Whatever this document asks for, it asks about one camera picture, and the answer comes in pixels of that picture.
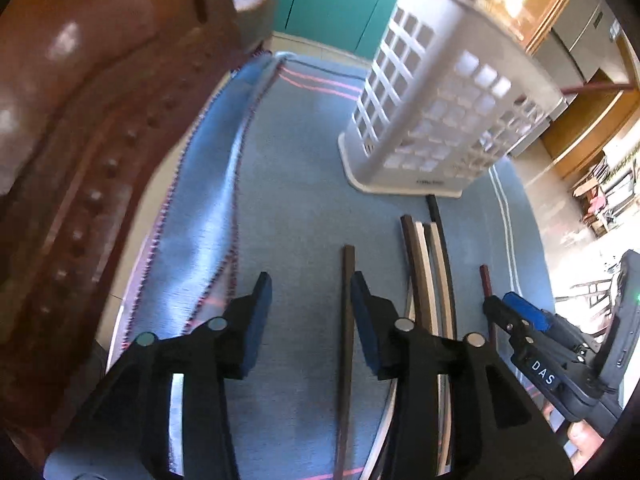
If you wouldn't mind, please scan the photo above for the blue striped table cloth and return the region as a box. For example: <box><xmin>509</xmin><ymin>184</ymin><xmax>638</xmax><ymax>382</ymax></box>
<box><xmin>106</xmin><ymin>50</ymin><xmax>557</xmax><ymax>480</ymax></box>

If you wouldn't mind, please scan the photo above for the maroon chopstick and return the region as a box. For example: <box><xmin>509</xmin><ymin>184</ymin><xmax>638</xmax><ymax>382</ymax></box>
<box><xmin>478</xmin><ymin>263</ymin><xmax>499</xmax><ymax>348</ymax></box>

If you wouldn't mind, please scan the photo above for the silver refrigerator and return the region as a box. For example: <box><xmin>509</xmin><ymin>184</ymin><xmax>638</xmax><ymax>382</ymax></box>
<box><xmin>508</xmin><ymin>0</ymin><xmax>626</xmax><ymax>158</ymax></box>

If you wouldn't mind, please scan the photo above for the person's right hand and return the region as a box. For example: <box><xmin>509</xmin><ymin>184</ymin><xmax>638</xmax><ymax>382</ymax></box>
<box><xmin>541</xmin><ymin>401</ymin><xmax>604</xmax><ymax>474</ymax></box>

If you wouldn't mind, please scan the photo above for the white plastic utensil basket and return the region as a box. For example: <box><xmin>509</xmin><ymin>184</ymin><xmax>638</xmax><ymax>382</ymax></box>
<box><xmin>338</xmin><ymin>0</ymin><xmax>563</xmax><ymax>197</ymax></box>

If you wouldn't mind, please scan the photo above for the dark brown chopstick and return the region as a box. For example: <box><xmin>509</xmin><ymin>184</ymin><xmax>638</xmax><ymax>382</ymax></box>
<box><xmin>333</xmin><ymin>245</ymin><xmax>356</xmax><ymax>479</ymax></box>

